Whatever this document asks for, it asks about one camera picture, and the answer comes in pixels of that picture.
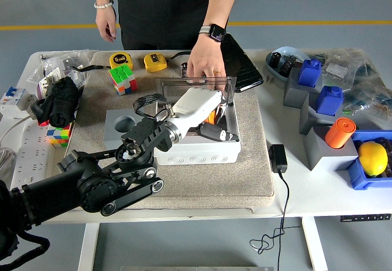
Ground yellow tape measure round label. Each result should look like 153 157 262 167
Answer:
109 53 135 70

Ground black adapter cord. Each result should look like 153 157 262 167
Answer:
249 171 303 271

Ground yellow lemon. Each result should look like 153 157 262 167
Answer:
358 141 389 177

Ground blue plastic block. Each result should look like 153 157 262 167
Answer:
315 85 344 116
298 59 323 87

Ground blue plastic bin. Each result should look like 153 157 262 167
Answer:
347 130 392 191

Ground black power adapter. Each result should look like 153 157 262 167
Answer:
268 144 289 174

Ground white junction box clear lid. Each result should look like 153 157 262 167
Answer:
153 76 242 165

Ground light blue bowl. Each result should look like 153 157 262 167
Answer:
265 46 310 84

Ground white socket adapter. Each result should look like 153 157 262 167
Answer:
20 93 39 111

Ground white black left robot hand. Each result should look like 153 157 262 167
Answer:
170 87 240 143

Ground white power strip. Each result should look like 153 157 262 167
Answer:
10 119 74 192

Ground black lanyard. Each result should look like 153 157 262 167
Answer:
70 64 111 72

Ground grey cable coil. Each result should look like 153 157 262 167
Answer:
0 147 17 177

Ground yellow tape measure square label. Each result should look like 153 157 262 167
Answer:
143 53 168 73

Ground clear bag with grey label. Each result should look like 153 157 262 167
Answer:
321 49 368 85

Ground person's left hand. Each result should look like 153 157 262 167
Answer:
186 34 227 93

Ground black ribbed case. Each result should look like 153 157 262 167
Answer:
219 33 265 94

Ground orange cylinder battery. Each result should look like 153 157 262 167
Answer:
204 107 224 125
325 117 358 150

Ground clear bags of small parts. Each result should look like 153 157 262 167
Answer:
39 49 99 88

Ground black table control panel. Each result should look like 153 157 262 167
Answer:
339 213 392 223

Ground person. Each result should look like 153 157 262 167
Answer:
118 0 215 51

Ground black smart watch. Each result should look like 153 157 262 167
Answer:
198 23 227 43

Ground clear bag of dark parts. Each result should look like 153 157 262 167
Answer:
342 78 392 131

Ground grey-brown mat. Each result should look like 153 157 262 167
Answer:
62 50 276 213

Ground grey block with round hole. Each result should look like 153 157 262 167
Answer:
104 109 159 158

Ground person's right hand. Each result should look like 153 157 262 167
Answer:
95 5 118 43

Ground white cable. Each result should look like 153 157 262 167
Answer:
0 114 37 143

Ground white blue circuit breaker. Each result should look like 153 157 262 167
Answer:
0 86 27 110

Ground black cloth bundle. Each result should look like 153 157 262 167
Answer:
30 76 80 128

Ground colourful puzzle cube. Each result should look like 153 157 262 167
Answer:
108 64 138 96
46 122 74 149

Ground black strap of case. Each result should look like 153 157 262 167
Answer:
167 50 192 61

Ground white table leg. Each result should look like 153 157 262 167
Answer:
78 221 100 271
301 217 328 271

